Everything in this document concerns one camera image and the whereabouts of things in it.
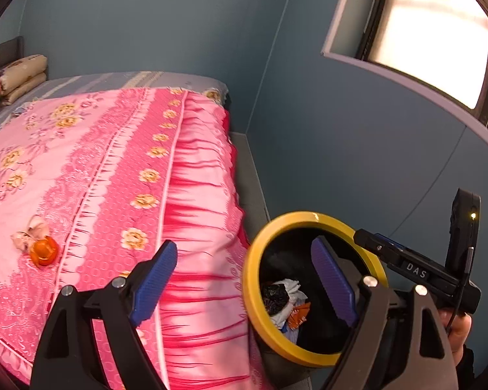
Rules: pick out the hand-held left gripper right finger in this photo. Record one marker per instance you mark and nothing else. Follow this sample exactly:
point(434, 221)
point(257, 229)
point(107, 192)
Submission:
point(333, 284)

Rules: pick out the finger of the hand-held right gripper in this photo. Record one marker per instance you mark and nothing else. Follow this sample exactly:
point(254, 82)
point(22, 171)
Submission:
point(374, 243)

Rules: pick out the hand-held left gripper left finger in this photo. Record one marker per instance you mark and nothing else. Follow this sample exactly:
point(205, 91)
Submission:
point(154, 288)

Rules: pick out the black wrapper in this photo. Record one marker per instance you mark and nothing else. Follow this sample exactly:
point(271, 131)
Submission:
point(274, 296)

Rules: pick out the blue plastic bag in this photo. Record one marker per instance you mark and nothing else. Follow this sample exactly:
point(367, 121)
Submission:
point(286, 327)

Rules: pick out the black bin with yellow rim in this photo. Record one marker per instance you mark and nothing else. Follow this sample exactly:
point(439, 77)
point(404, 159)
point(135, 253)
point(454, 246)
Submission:
point(252, 292)

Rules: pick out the person's right forearm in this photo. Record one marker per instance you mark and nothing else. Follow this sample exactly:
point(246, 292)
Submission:
point(465, 369)

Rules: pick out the person's right hand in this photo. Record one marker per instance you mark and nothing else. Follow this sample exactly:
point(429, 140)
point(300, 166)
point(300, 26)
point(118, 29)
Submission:
point(459, 331)

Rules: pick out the pink floral blanket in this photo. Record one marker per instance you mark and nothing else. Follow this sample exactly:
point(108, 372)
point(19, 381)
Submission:
point(105, 150)

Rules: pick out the window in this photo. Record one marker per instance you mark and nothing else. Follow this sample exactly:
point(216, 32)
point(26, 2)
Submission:
point(431, 48)

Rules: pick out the beige floral folded quilt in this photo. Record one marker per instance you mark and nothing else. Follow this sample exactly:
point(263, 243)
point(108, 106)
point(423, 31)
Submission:
point(22, 75)

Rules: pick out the grey padded headboard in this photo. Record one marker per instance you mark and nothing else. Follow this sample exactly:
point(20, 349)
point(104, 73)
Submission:
point(8, 48)

